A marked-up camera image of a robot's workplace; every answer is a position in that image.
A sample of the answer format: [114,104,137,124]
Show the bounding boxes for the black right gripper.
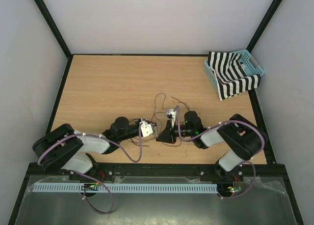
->
[156,119,194,144]

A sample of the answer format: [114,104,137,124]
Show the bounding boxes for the grey wire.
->
[125,116,160,147]

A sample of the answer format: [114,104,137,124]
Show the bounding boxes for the white wire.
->
[125,111,172,149]

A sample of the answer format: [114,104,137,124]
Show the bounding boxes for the black wire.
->
[127,96,192,147]

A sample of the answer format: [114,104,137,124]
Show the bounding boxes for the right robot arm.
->
[156,111,268,180]

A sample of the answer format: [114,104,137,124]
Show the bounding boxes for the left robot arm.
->
[32,116,157,180]

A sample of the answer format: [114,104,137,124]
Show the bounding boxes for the black white striped cloth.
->
[207,52,262,101]

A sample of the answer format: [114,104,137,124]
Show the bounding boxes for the light blue perforated basket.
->
[204,49,265,91]

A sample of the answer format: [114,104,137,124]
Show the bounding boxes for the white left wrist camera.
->
[139,121,150,137]

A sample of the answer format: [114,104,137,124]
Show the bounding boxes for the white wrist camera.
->
[139,121,150,137]
[165,108,177,127]

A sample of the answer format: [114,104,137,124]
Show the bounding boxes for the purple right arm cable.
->
[174,106,266,200]

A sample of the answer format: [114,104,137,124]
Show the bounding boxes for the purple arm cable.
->
[174,106,266,200]
[37,125,144,215]

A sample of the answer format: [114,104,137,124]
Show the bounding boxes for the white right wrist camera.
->
[165,108,177,127]

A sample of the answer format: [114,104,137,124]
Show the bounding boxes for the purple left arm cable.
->
[37,125,144,215]

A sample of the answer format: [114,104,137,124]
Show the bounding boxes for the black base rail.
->
[68,163,245,183]

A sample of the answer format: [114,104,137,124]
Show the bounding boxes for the light blue slotted cable duct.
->
[31,183,217,194]

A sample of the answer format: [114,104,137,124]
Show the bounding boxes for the black cage frame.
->
[0,0,314,225]

